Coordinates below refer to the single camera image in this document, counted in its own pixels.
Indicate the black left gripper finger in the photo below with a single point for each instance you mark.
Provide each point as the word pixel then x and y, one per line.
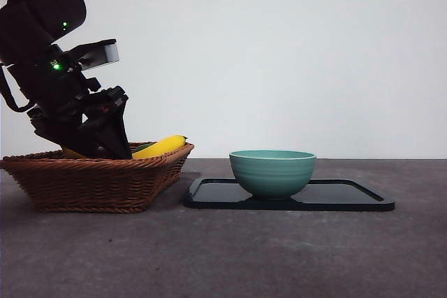
pixel 70 141
pixel 113 134

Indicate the teal ceramic bowl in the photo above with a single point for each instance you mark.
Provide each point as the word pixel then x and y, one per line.
pixel 272 176

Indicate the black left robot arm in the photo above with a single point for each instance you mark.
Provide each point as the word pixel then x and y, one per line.
pixel 35 15

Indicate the green vegetable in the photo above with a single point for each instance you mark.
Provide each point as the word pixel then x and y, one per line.
pixel 143 146

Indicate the yellow banana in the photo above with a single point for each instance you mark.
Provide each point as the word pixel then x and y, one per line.
pixel 160 146

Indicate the brown wicker basket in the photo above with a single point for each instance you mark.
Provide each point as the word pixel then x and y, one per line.
pixel 91 186

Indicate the dark rectangular tray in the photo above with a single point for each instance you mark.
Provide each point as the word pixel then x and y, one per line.
pixel 335 195

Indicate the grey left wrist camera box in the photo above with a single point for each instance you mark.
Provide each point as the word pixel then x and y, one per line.
pixel 101 55

